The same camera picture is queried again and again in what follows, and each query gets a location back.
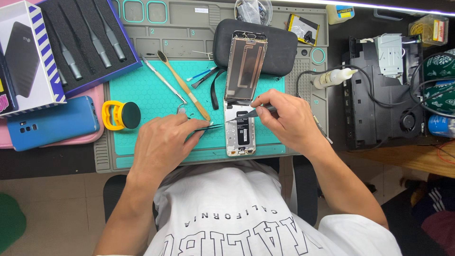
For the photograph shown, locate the person's left hand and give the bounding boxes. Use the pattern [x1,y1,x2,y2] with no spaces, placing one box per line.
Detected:
[129,113,211,180]

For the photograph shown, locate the person's right hand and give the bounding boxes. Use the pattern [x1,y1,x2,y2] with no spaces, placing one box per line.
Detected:
[250,88,328,158]

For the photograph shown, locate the metal pry tool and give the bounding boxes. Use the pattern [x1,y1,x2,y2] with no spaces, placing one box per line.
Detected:
[226,105,278,123]

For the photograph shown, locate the black tweezers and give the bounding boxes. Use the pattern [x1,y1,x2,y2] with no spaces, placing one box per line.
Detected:
[192,123,225,133]

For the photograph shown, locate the thin screwdriver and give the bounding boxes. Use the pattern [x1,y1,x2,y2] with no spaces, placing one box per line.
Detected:
[311,111,334,145]

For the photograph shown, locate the yellow suction cup tool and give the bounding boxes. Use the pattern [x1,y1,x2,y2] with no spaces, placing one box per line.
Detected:
[101,100,141,131]

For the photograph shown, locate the grey and teal repair mat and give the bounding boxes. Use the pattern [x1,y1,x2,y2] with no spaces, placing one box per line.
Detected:
[94,0,330,174]

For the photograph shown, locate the white glue bottle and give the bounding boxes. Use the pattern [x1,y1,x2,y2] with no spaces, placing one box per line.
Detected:
[312,67,359,90]

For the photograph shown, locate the bamboo toothbrush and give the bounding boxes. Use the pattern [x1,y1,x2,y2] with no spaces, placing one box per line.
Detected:
[156,50,211,122]

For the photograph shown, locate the metal hook pick tool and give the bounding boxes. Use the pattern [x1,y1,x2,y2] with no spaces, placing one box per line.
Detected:
[140,54,188,115]

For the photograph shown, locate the smartphone display panel copper back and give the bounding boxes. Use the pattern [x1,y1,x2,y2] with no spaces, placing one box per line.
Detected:
[224,31,268,102]

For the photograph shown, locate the pink pad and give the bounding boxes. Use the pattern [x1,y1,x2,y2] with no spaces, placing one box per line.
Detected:
[0,83,106,149]

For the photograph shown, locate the black zip pouch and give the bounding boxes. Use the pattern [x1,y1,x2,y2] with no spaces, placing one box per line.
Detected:
[212,18,299,77]

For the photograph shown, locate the black plastic spudger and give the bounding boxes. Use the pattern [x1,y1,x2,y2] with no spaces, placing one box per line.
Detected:
[191,67,221,90]

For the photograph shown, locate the blue cotton swab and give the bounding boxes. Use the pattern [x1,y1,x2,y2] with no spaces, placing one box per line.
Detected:
[186,66,218,82]

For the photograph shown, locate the black disassembled console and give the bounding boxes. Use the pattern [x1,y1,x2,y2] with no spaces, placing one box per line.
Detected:
[341,33,428,151]

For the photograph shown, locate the yellow and black packet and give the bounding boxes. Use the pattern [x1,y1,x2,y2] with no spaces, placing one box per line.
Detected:
[286,13,320,47]

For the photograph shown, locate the person's white printed t-shirt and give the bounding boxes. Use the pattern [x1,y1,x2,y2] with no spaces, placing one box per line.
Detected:
[95,159,403,256]

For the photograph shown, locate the phone in blue case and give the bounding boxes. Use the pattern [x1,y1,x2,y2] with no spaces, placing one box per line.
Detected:
[7,95,100,152]

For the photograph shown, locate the grey screwdriver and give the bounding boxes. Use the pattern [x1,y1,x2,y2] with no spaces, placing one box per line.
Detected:
[75,12,113,69]
[57,30,84,82]
[93,3,127,63]

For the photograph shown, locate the clear container of parts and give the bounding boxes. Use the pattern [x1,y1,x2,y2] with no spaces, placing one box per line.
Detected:
[233,0,274,26]

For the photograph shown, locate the bottle with yellow blue label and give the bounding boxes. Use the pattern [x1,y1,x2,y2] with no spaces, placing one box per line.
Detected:
[326,4,355,26]

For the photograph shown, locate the white light bar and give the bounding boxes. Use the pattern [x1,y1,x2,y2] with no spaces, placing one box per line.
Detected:
[272,0,455,17]

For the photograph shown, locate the blue screwdriver case black foam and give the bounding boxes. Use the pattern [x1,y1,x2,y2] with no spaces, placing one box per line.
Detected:
[35,0,143,99]

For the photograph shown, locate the blue round container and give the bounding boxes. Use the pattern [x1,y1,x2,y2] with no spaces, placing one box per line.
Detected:
[427,114,455,139]

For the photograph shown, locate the white phone box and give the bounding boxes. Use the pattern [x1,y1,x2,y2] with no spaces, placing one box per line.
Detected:
[0,0,67,118]

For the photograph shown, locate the green patterned cloth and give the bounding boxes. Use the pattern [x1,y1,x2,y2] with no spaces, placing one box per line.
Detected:
[422,48,455,115]

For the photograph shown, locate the heap of clothes and shoes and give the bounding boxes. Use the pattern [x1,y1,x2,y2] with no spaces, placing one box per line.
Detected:
[380,176,455,256]

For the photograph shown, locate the clear box of rubber bands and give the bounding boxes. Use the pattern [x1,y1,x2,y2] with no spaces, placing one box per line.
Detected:
[408,14,449,47]

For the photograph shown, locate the green cushion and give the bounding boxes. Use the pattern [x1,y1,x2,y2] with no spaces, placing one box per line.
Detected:
[0,192,27,245]

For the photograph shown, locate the opened smartphone frame with battery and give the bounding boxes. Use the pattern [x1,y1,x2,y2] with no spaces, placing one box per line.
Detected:
[223,98,257,157]

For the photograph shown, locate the black strap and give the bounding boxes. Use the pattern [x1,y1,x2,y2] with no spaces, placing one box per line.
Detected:
[210,69,227,110]

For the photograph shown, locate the black cable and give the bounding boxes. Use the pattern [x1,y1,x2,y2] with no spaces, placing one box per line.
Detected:
[295,51,455,119]

